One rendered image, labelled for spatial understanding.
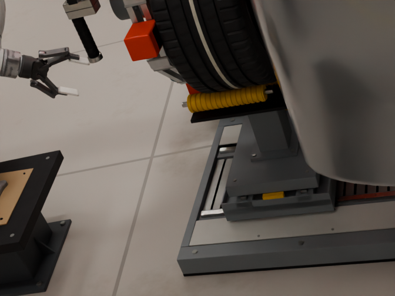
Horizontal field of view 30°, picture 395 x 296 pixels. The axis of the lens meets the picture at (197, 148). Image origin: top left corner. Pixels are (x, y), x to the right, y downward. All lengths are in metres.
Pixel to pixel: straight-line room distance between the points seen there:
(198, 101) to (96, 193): 0.91
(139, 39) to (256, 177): 0.69
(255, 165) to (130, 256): 0.57
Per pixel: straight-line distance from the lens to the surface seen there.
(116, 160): 3.18
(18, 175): 2.79
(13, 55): 2.45
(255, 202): 2.40
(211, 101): 2.27
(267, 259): 2.36
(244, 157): 2.49
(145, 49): 1.95
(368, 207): 2.39
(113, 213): 2.89
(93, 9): 2.14
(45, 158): 2.81
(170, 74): 2.18
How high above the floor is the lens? 1.65
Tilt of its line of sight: 33 degrees down
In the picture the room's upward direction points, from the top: 22 degrees counter-clockwise
